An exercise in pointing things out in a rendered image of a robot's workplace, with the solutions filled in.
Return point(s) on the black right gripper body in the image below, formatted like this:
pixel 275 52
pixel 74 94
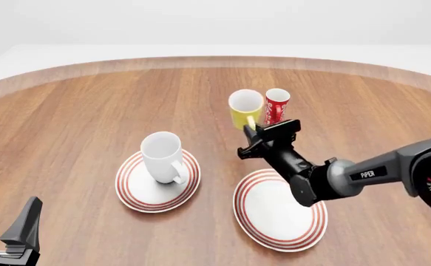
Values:
pixel 254 151

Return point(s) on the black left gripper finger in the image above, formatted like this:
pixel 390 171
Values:
pixel 24 224

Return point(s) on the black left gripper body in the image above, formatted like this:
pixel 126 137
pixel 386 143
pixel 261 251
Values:
pixel 8 256

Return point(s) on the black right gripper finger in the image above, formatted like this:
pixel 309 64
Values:
pixel 250 134

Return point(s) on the grey and black right robot arm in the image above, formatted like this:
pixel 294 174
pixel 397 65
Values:
pixel 370 177

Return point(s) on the yellow and white mug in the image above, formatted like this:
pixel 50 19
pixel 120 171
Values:
pixel 241 116

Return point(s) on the red patterned mug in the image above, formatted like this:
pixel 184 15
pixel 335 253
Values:
pixel 274 110

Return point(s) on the red-ringed white plate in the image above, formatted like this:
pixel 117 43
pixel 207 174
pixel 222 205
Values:
pixel 274 219
pixel 148 195

